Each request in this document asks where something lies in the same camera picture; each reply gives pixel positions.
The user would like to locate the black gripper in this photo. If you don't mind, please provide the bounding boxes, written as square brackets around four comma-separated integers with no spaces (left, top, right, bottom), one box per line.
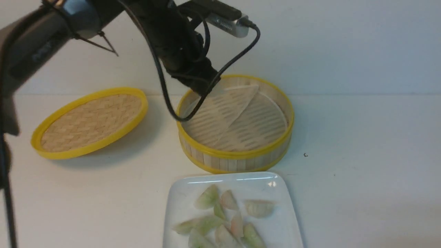
[131,0,218,96]

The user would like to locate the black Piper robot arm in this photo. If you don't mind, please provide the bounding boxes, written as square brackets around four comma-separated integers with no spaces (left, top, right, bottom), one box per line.
[1,0,220,248]

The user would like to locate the white square plate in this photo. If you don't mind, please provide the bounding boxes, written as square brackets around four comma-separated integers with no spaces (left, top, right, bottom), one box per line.
[162,172,304,248]

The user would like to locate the long black zip tie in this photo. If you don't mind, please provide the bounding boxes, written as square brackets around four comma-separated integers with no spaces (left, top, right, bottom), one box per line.
[72,31,119,57]

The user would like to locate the white steamer liner paper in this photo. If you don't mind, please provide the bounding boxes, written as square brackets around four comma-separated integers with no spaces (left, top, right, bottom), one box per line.
[182,84,291,152]

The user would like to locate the yellow rimmed bamboo steamer basket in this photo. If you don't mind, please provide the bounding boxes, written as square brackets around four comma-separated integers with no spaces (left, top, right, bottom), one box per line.
[177,75,295,173]

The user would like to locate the yellow rimmed bamboo steamer lid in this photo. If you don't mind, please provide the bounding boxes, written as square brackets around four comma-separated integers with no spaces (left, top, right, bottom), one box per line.
[31,87,148,160]

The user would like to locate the green dumpling top left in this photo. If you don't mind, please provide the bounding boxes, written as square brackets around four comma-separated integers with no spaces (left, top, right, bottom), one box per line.
[194,185,219,210]

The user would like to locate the pink dumpling top middle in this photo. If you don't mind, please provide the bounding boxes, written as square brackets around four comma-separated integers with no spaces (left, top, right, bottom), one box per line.
[220,190,239,211]

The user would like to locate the small green dumpling centre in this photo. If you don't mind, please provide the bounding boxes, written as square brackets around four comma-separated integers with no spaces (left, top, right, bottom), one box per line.
[214,201,227,221]

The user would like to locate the green dumpling far left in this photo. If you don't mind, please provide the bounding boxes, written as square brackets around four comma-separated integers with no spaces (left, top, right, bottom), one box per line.
[172,218,199,235]

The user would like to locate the green dumpling centre left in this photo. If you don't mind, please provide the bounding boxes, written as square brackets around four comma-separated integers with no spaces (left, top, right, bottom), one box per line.
[193,215,225,236]

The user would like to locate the pale pink dumpling right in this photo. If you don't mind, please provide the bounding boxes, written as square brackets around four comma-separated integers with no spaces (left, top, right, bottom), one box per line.
[244,199,275,219]

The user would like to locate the pink dumpling centre lower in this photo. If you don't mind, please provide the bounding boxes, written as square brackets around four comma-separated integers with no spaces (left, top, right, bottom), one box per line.
[230,211,244,239]

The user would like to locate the green dumpling bottom left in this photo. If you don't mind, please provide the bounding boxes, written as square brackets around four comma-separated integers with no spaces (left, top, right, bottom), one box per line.
[188,229,216,248]

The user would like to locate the pale dumpling bottom middle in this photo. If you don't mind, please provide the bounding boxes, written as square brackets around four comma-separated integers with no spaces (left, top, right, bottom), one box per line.
[215,225,240,248]

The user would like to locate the green dumpling bottom right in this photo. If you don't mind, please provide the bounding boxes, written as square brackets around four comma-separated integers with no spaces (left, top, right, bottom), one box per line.
[241,223,267,248]

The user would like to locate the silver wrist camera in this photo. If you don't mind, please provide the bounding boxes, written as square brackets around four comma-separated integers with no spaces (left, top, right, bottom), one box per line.
[177,0,250,38]

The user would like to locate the black camera cable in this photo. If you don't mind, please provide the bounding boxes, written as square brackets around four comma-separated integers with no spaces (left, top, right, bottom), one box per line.
[117,0,261,122]

